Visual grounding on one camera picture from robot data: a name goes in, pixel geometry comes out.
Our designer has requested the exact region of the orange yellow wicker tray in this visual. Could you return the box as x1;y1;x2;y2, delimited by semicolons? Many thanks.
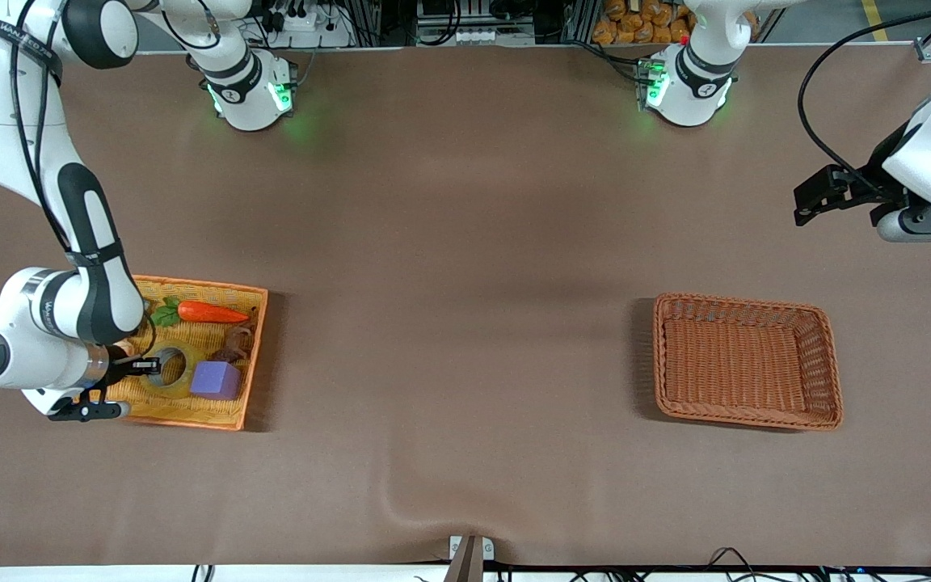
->
70;275;269;432

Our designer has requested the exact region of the black base cable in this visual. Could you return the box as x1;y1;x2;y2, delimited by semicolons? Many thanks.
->
571;36;646;82

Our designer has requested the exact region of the orange toy carrot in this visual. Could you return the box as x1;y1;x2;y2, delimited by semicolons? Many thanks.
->
148;297;252;329

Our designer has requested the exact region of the brown wicker basket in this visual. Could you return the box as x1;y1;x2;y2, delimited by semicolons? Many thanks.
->
652;292;845;432

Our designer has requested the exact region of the pile of orange toys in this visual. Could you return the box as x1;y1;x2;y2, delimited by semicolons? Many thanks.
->
591;0;761;46

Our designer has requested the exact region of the white power strip with plugs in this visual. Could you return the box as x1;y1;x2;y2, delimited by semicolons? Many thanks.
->
270;8;331;33

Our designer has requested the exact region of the silver metal bracket plate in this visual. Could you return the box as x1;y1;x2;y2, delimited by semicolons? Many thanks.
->
449;534;495;563

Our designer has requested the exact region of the brown grey post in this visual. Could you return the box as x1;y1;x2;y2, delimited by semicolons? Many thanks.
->
443;536;484;582

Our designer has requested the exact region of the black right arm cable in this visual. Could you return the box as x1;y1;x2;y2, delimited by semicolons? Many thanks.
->
10;0;78;259

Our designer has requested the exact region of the yellow clear tape roll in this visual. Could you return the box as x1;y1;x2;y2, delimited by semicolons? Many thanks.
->
138;344;197;403

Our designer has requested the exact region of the purple cube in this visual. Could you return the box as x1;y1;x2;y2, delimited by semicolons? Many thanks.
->
189;360;242;402

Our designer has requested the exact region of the dark equipment box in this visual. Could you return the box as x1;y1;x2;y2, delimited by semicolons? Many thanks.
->
415;0;537;33

